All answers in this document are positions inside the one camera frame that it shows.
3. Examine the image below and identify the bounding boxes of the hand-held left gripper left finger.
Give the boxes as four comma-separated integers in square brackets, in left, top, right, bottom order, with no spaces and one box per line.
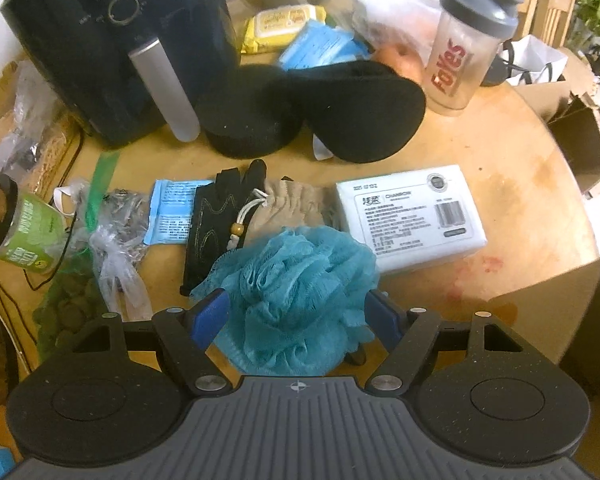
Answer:
[72,287,231,396]

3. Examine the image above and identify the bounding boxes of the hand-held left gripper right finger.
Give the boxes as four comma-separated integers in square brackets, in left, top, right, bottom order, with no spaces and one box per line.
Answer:
[364,289,523,396]

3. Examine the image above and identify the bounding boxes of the teal mesh bath loofah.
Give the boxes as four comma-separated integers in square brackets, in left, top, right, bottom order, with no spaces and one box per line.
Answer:
[190,225,381,377]

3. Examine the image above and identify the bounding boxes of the black glove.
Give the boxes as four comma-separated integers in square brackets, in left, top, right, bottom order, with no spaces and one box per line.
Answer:
[179,159,268,297]

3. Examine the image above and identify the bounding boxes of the beige drawstring pouch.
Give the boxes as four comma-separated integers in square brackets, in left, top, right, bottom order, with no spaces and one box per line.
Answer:
[240,176,341,246]

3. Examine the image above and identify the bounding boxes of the black knit beanie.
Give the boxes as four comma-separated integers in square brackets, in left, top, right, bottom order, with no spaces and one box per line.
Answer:
[275,60,427,163]

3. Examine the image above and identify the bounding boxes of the white tissue pack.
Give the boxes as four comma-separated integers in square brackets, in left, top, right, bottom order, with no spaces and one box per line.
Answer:
[336,164,487,275]

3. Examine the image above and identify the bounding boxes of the blue wet wipe packet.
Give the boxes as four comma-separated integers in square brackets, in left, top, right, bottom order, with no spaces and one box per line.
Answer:
[142,179,216,246]

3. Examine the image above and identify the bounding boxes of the clear bag of seeds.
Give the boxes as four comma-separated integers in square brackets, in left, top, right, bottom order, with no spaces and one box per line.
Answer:
[55,152,153,321]

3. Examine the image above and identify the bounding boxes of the green bag of snacks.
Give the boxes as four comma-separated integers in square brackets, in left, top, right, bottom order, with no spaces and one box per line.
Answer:
[32,260,106,361]

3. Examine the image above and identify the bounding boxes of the green label jar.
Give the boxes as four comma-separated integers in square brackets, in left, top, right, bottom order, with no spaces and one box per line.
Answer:
[0,175,76,276]

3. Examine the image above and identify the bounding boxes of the black round coaster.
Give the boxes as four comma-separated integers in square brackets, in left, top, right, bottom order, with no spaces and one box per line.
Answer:
[196,64,301,157]

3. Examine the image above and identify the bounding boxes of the clear bag of crackers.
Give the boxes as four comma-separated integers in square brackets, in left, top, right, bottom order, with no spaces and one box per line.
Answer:
[0,60,86,196]

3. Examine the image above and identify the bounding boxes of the red apple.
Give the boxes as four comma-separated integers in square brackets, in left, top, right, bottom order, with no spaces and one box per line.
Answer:
[375,42,426,83]

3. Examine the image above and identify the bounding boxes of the clear shaker bottle grey lid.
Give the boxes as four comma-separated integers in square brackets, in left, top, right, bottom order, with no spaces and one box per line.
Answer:
[426,0,525,117]

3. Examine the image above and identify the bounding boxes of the open cardboard boxes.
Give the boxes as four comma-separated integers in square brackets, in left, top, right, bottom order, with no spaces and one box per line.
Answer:
[515,47,600,196]

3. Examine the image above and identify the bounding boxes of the blue wet wipes pack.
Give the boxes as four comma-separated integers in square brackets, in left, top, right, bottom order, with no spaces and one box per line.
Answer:
[277,20,373,71]

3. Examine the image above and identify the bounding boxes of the black air fryer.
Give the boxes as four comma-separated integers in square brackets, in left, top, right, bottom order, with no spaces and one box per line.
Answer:
[0,0,241,148]

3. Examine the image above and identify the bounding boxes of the white paper bag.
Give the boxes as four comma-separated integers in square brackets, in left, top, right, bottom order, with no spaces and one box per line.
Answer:
[497,35,568,86]

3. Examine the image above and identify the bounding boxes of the yellow wet wipes pack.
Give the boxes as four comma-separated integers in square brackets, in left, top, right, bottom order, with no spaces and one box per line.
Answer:
[240,4,327,55]

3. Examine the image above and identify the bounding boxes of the crumpled clear plastic bag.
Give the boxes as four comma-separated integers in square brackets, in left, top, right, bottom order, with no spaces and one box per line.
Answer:
[222,0,446,58]

